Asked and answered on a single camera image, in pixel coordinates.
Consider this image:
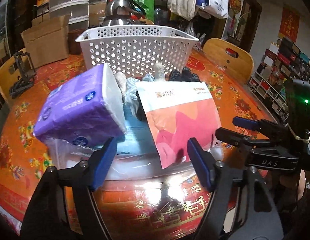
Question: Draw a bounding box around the brown cardboard box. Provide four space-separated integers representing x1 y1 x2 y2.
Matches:
21 15 70 68

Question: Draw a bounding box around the black phone stand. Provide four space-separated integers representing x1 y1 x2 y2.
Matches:
9 51 36 99

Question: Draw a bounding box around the clear plastic bag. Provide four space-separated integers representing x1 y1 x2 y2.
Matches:
43 104 221 181

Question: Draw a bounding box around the wooden chair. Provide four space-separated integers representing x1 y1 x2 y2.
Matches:
0 56 30 108
203 38 254 84

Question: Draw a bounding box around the purple tissue pack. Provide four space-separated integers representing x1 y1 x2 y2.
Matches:
34 63 127 147

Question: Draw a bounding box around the white sock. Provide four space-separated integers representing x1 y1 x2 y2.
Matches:
153 62 165 81

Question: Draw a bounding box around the pink white tissue pack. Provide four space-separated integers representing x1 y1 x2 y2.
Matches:
136 81 221 168

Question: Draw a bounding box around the black knit glove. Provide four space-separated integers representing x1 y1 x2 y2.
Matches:
169 67 200 82

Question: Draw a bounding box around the clear plastic drawer tower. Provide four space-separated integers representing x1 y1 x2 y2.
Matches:
49 0 89 31

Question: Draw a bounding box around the shelf with small items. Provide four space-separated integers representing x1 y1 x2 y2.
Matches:
248 37 310 124

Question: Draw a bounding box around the white perforated plastic basket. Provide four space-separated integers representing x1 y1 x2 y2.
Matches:
75 24 199 77

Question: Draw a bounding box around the wooden chair left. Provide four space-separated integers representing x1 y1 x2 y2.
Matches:
0 56 30 108

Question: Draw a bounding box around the stainless steel kettle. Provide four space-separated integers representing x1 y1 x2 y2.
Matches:
100 0 146 27

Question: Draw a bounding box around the wooden chair right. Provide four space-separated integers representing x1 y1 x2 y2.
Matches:
203 38 254 84

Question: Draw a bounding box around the light blue striped cloth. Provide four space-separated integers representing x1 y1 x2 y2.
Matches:
124 77 146 121

